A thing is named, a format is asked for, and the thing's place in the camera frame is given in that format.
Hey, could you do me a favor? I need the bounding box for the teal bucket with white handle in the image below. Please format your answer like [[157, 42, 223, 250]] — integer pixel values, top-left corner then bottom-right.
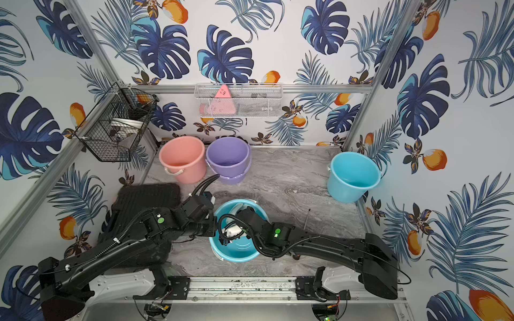
[[209, 199, 269, 263]]

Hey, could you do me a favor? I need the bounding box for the pink plastic bucket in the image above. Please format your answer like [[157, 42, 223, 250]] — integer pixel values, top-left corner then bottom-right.
[[158, 136, 207, 185]]

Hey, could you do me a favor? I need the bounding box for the purple plastic bucket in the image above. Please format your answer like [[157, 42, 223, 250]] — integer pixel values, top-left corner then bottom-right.
[[206, 137, 252, 185]]

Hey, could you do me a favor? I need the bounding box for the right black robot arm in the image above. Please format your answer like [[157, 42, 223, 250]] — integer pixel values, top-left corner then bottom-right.
[[234, 209, 398, 300]]

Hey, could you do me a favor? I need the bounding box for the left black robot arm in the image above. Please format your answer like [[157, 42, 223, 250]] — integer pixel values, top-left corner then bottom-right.
[[37, 192, 216, 320]]

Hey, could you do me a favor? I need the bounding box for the black ribbed case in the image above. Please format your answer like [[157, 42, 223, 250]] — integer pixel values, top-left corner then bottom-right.
[[97, 183, 181, 270]]

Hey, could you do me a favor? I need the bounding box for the pink triangular sponge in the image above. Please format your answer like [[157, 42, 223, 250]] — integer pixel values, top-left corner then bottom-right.
[[204, 84, 237, 116]]

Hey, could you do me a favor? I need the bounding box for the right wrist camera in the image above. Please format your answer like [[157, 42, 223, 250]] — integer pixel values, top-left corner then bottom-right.
[[223, 225, 245, 238]]

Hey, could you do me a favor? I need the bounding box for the orange handled screwdriver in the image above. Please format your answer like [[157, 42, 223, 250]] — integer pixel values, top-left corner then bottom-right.
[[303, 208, 311, 230]]

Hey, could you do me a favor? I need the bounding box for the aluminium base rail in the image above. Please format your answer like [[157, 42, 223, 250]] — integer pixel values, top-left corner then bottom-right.
[[86, 271, 406, 307]]

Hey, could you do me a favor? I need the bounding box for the black wire basket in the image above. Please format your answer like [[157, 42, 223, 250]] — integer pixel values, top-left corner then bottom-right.
[[74, 83, 159, 163]]

